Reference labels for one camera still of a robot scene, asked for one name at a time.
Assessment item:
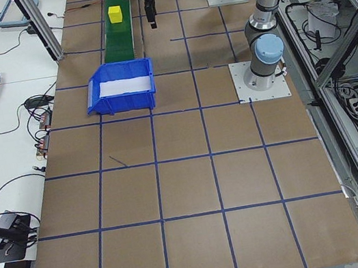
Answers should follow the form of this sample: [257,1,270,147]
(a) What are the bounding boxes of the blue plastic bin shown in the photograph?
[79,55,161,120]

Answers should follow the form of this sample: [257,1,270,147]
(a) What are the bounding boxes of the grey usb hub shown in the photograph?
[0,211,21,231]

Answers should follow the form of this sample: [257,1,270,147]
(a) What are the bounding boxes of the black barrel plug cable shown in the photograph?
[46,8,68,22]

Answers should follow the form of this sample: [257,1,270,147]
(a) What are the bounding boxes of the aluminium profile post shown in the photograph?
[12,0,66,68]

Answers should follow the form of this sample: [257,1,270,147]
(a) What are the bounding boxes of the yellow foam block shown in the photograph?
[107,4,124,25]

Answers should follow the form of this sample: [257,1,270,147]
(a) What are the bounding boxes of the small circuit board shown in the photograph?
[33,133,54,158]
[37,109,56,132]

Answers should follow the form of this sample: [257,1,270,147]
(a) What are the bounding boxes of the white crumpled paper bag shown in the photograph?
[303,0,345,43]

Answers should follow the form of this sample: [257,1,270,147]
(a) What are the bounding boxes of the red black conveyor cable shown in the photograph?
[64,0,106,15]

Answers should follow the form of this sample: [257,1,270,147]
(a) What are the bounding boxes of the white bin liner sheet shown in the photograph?
[96,72,153,99]

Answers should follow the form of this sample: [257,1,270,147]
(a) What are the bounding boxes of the green conveyor belt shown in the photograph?
[94,0,145,66]

